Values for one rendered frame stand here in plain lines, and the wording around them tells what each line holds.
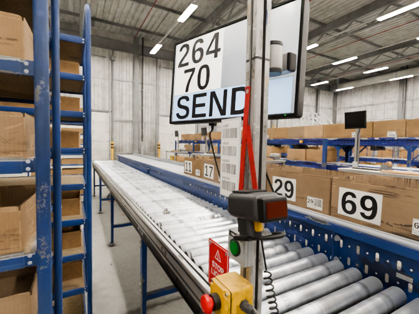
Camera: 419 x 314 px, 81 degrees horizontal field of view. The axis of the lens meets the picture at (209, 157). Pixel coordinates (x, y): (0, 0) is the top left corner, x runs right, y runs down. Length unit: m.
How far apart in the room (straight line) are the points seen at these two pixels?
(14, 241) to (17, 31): 0.44
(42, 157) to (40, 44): 0.23
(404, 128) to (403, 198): 4.93
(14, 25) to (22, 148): 0.26
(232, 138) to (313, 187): 0.68
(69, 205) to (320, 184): 1.37
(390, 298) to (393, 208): 0.28
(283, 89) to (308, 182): 0.64
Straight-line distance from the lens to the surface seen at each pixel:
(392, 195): 1.04
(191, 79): 0.88
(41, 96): 0.62
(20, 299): 0.75
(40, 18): 0.66
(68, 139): 1.64
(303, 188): 1.23
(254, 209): 0.45
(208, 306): 0.59
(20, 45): 0.69
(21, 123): 0.67
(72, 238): 1.75
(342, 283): 0.99
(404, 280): 1.06
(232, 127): 0.60
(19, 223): 0.67
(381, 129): 6.10
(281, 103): 0.66
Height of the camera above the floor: 1.18
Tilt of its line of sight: 3 degrees down
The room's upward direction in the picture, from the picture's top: 1 degrees clockwise
